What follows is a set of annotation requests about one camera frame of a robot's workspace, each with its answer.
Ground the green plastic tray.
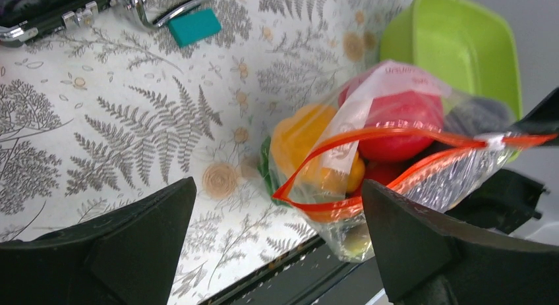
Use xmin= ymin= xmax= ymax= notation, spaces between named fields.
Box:
xmin=379 ymin=0 xmax=523 ymax=119

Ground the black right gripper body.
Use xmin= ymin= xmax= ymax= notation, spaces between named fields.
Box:
xmin=446 ymin=169 xmax=548 ymax=235

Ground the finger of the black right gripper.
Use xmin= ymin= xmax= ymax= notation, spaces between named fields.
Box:
xmin=508 ymin=88 xmax=558 ymax=147

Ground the purple toy eggplant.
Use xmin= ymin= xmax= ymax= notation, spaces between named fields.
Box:
xmin=444 ymin=97 xmax=514 ymax=136

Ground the black poker chip case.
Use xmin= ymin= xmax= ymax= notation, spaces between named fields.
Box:
xmin=1 ymin=0 xmax=211 ymax=47

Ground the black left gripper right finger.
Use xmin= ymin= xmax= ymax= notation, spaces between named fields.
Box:
xmin=362 ymin=180 xmax=558 ymax=304

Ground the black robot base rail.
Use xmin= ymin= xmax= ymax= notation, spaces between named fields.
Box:
xmin=204 ymin=236 xmax=389 ymax=305

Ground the small teal block by case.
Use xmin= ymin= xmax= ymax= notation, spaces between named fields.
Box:
xmin=167 ymin=9 xmax=222 ymax=48

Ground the red toy apple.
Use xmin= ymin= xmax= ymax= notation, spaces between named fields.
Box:
xmin=338 ymin=61 xmax=450 ymax=163

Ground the clear zip top bag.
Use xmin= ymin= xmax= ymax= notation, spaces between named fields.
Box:
xmin=257 ymin=60 xmax=558 ymax=263

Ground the yellow toy bell pepper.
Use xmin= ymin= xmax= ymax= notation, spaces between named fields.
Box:
xmin=270 ymin=103 xmax=365 ymax=194

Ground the green toy cabbage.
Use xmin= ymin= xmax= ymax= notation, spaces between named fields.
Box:
xmin=257 ymin=136 xmax=291 ymax=207

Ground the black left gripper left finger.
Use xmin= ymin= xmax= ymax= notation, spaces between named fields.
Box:
xmin=1 ymin=178 xmax=196 ymax=304

